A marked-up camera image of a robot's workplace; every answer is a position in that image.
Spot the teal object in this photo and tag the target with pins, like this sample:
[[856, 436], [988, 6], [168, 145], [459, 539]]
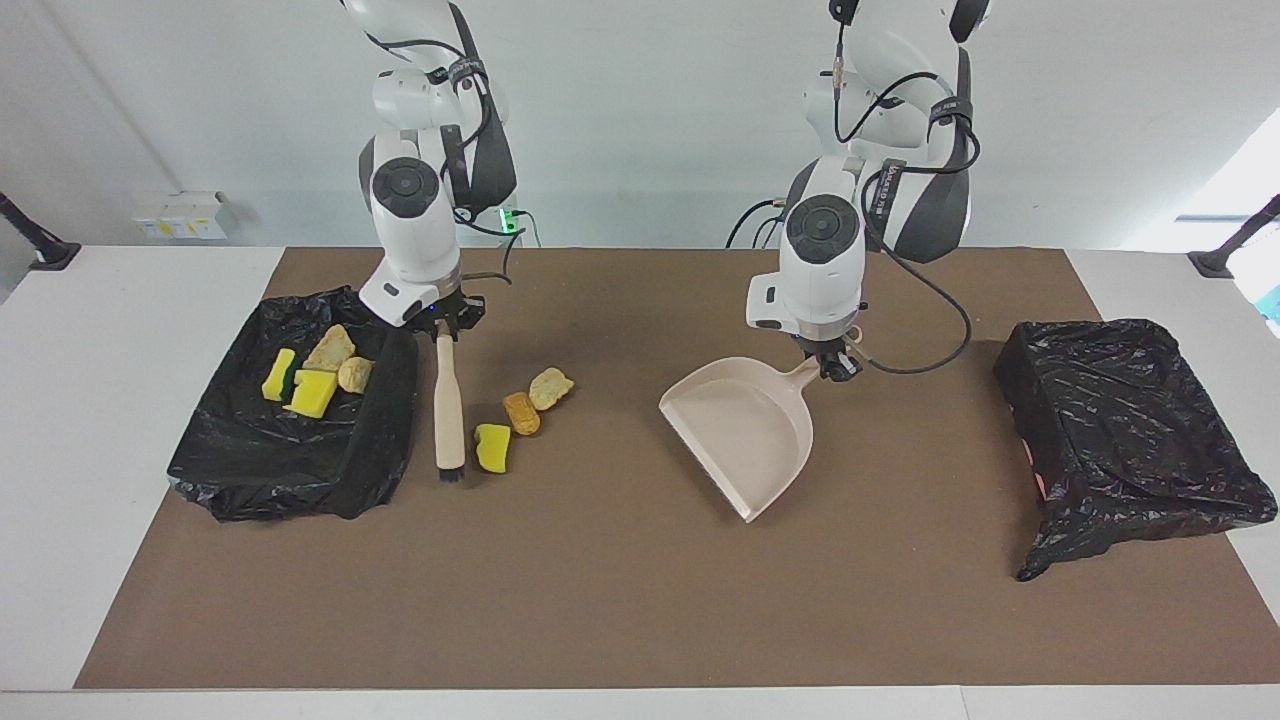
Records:
[[1272, 305]]

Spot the yellow sponge with green pad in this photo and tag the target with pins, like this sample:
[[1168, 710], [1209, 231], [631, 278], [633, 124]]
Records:
[[276, 378]]

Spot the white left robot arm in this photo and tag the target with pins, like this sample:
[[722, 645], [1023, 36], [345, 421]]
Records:
[[820, 270]]

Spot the beige hand brush black bristles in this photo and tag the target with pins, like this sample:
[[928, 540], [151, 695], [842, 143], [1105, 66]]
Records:
[[450, 410]]

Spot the brown table mat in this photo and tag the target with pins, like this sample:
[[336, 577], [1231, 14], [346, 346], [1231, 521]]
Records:
[[640, 620]]

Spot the white wall socket box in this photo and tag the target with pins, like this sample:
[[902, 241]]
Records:
[[180, 215]]

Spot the black bag lined pink bin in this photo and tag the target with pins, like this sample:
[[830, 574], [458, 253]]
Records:
[[1130, 430]]

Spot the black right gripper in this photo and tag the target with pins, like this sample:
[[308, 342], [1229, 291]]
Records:
[[450, 315]]

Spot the yellow sponge piece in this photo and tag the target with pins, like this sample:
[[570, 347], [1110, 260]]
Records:
[[312, 395], [492, 450]]

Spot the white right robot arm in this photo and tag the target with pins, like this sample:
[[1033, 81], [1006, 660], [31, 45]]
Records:
[[410, 230]]

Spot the black clamp stand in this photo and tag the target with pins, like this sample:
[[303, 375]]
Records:
[[45, 252], [1225, 258]]

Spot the beige plastic dustpan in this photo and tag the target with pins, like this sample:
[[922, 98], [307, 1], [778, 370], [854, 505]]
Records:
[[745, 430]]

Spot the green lit base connector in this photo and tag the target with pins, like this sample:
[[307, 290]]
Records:
[[510, 222]]

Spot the brown bread chunk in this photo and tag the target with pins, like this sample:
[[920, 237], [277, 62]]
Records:
[[521, 414]]

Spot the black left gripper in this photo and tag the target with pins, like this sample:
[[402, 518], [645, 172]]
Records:
[[830, 345]]

